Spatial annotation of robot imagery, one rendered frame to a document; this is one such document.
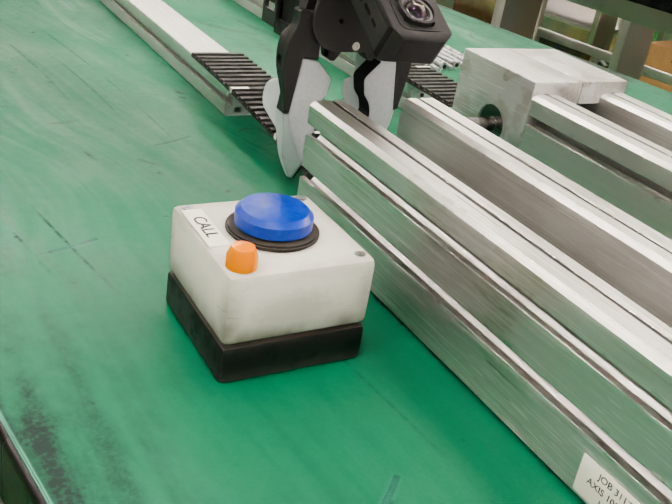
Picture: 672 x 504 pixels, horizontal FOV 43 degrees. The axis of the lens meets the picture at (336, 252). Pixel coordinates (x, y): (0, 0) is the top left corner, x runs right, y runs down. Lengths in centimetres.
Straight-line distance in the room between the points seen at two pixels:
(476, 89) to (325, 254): 33
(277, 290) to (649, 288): 18
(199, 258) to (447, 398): 14
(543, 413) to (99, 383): 21
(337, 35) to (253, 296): 25
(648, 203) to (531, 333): 22
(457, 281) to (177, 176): 27
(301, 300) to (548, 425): 13
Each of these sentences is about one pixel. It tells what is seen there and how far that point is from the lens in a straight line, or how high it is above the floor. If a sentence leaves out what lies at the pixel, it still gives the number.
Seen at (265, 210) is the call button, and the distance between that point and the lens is 42.
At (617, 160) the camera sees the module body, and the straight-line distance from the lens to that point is 61.
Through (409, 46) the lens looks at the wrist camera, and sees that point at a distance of 52.
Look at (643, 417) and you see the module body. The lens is 37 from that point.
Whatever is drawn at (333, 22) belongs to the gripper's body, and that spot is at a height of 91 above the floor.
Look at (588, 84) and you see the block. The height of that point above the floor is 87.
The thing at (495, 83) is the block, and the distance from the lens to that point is 70.
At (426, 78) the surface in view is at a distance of 86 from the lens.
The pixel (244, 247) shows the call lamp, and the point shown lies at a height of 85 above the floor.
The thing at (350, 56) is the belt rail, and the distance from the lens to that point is 94.
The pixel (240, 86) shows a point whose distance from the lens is 74.
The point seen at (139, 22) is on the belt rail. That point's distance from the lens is 101.
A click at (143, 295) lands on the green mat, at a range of 48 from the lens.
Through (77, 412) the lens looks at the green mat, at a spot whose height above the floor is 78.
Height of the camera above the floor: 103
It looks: 27 degrees down
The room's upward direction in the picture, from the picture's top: 10 degrees clockwise
